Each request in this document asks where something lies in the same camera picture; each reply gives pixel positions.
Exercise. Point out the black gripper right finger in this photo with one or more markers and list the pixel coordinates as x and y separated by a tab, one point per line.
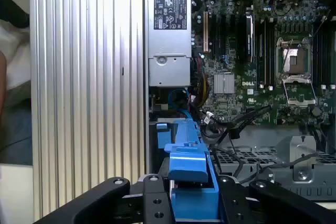
283	203

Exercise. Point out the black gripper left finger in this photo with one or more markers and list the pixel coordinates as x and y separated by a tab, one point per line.
155	203

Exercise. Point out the blue disk carrier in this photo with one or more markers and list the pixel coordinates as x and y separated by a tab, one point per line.
189	163

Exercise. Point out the grey metal disk bay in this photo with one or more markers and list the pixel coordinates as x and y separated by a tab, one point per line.
296	161

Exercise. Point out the black RAM slot bank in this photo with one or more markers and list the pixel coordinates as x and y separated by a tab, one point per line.
324	56
266	53

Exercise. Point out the beige expansion slot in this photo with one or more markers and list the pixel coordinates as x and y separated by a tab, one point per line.
206	32

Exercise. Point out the black and silver PC case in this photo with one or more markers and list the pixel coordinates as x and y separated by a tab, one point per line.
170	103

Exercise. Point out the green motherboard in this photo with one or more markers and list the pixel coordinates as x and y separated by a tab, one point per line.
236	103

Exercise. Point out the metal socket cover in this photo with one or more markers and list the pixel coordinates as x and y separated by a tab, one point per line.
286	87

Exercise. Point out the silver ribbed chipset heatsink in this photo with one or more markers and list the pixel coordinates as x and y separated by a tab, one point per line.
224	83

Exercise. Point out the CPU socket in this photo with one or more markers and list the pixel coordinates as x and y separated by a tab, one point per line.
295	57

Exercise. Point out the silver power supply box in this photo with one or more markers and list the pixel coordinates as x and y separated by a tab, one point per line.
169	43

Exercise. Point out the black power supply label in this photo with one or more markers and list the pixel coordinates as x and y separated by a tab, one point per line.
170	9

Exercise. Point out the person's trunk in pale clothes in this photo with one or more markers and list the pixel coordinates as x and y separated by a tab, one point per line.
15	56

